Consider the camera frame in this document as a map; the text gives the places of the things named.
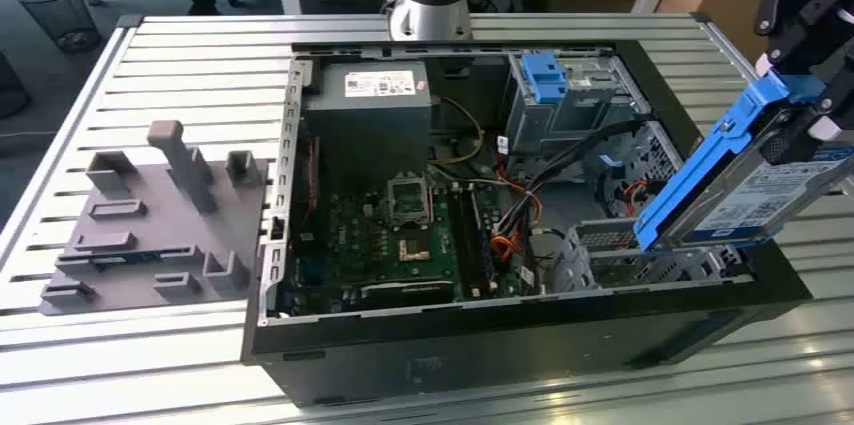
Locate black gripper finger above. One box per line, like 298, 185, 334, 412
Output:
753, 0, 839, 77
793, 0, 854, 116

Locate hard disk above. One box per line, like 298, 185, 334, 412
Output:
633, 69, 854, 254

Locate black wire with blue tab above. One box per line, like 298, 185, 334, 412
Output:
595, 155, 629, 214

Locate coloured disk power wire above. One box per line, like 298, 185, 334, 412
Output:
617, 179, 659, 206

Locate metal disk bay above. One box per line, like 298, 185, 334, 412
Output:
547, 217, 759, 292

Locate black RAM slot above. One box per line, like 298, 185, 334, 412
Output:
444, 183, 483, 302

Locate metal drive cage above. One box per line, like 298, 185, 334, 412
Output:
503, 52, 653, 171

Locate blue drive latch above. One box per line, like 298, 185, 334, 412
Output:
522, 52, 569, 105

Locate black case fan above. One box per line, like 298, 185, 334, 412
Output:
593, 164, 673, 221

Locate metal socket cover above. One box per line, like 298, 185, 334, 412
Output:
386, 171, 436, 227

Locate grey power supply unit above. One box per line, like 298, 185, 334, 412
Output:
303, 62, 435, 169

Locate CPU socket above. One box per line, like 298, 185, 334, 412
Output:
396, 227, 434, 264

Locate green motherboard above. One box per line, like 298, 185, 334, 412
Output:
292, 164, 535, 316

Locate black expansion card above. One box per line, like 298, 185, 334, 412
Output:
359, 282, 462, 310

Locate black PC case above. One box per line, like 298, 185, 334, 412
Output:
239, 37, 815, 409

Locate grey parts rack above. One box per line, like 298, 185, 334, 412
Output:
39, 119, 279, 317

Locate black mesh waste bin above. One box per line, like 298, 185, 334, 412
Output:
12, 0, 102, 51

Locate RAM stick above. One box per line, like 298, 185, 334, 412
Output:
83, 253, 162, 269

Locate black cable bundle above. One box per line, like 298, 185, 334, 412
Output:
497, 117, 653, 236

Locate yellow and black wires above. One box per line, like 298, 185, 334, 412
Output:
430, 94, 486, 166

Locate orange wire bundle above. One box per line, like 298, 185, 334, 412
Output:
490, 234, 539, 266

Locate thin red cable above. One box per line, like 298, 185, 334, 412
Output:
300, 137, 323, 236

